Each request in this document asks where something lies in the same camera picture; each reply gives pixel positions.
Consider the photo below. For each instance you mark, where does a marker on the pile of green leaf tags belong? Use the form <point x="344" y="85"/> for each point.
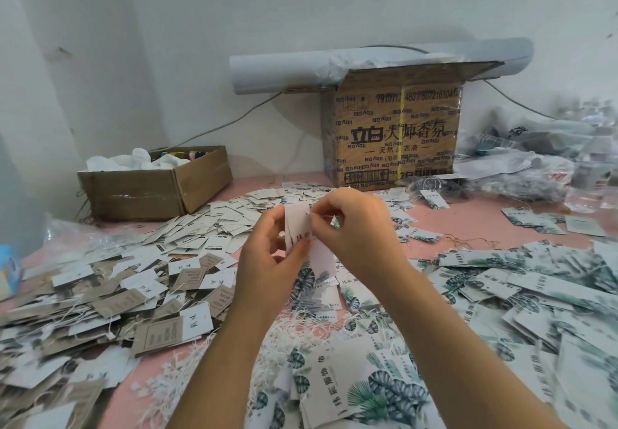
<point x="536" y="322"/>

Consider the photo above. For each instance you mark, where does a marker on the person's left forearm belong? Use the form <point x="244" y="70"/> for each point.
<point x="222" y="380"/>

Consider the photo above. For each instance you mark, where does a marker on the person's right hand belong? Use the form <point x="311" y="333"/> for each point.
<point x="367" y="226"/>

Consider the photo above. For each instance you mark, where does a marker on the large printed cardboard box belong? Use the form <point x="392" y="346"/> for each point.
<point x="396" y="129"/>

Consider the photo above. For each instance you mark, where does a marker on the heap of clear plastic bags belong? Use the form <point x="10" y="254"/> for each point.
<point x="555" y="158"/>

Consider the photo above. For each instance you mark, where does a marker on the heap of small tags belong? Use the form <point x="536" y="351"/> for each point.
<point x="237" y="213"/>

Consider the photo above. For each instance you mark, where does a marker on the pile of brown white tags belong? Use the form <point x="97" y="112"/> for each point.
<point x="97" y="322"/>

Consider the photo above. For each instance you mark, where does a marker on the white crumpled material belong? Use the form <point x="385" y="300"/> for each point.
<point x="137" y="161"/>

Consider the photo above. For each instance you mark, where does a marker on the clear plastic bag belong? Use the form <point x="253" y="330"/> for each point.
<point x="77" y="235"/>

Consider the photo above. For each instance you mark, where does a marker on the person's right forearm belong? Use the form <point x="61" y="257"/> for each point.
<point x="483" y="361"/>

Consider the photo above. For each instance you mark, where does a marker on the single white leaf print tag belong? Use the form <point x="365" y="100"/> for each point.
<point x="307" y="240"/>

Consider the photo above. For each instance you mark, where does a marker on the blue tissue pack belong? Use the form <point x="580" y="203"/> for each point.
<point x="10" y="271"/>

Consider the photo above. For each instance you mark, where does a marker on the small open cardboard box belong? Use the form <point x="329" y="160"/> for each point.
<point x="156" y="187"/>

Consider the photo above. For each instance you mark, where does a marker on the white roll in plastic wrap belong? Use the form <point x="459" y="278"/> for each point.
<point x="292" y="68"/>

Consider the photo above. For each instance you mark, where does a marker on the person's left hand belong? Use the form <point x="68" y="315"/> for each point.
<point x="266" y="269"/>

